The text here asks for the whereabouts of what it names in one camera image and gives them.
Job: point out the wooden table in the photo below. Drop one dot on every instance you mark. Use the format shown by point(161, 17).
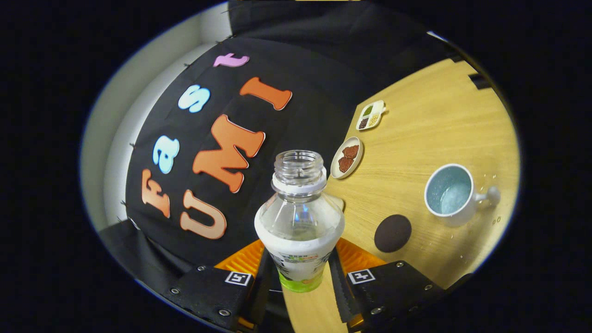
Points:
point(439, 129)

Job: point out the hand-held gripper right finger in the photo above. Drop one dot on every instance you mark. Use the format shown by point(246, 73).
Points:
point(338, 296)

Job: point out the cream toaster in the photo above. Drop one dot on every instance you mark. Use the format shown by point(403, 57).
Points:
point(336, 202)

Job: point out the dark brown round coaster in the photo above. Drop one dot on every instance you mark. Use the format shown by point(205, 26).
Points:
point(392, 233)

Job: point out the brown food piece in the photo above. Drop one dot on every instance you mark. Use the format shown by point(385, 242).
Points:
point(351, 151)
point(346, 164)

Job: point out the round cream plate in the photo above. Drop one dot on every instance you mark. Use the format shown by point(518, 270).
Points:
point(335, 170)

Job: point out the white cup with blue inside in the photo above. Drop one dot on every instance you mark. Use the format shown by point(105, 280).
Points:
point(462, 216)

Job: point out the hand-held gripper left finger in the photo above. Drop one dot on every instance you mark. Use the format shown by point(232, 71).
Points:
point(260, 296)

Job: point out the white divided condiment dish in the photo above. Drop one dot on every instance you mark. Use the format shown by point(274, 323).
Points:
point(375, 110)

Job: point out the clear juice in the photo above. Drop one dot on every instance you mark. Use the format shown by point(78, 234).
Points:
point(455, 199)

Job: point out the clear bottle with white label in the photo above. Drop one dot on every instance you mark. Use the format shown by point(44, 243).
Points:
point(298, 231)

